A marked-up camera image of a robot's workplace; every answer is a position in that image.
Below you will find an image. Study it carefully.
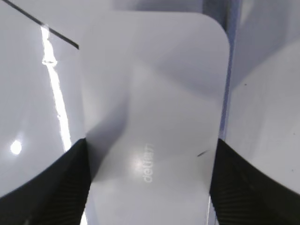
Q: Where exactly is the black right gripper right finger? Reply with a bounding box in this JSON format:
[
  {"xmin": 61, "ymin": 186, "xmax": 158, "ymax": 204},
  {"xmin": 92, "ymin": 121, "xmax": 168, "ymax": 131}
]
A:
[{"xmin": 210, "ymin": 139, "xmax": 300, "ymax": 225}]

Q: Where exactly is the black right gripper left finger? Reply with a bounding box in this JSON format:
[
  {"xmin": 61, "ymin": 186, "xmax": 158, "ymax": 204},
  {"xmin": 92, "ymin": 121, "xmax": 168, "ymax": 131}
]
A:
[{"xmin": 0, "ymin": 139, "xmax": 91, "ymax": 225}]

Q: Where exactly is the white rectangular board eraser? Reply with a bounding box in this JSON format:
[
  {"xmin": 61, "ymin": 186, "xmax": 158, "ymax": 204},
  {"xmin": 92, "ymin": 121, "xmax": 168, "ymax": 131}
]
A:
[{"xmin": 80, "ymin": 11, "xmax": 229, "ymax": 225}]

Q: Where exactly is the white board with aluminium frame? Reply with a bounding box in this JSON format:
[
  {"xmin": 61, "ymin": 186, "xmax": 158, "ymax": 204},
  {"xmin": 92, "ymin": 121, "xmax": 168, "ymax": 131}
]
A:
[{"xmin": 0, "ymin": 0, "xmax": 300, "ymax": 225}]

